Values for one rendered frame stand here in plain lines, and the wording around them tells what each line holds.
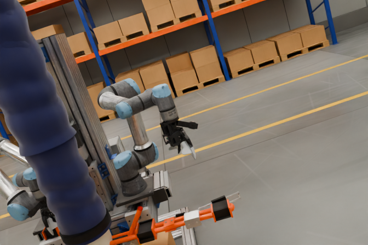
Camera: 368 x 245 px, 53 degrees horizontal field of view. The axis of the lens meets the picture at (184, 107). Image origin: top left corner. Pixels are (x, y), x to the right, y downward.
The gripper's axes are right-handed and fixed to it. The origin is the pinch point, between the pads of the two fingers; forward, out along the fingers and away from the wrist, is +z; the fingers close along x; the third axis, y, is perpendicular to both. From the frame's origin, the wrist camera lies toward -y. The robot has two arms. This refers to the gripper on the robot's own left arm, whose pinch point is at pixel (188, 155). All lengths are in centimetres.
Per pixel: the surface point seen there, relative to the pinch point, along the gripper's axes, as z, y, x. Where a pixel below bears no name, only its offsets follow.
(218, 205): 21.4, 0.9, 14.2
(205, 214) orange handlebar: 22.8, 7.4, 12.6
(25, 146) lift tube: -32, 60, -12
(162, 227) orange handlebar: 22.8, 24.2, 2.2
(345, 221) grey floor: 131, -128, -34
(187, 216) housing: 22.2, 13.3, 6.7
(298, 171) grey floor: 130, -173, -120
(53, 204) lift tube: -6, 59, -11
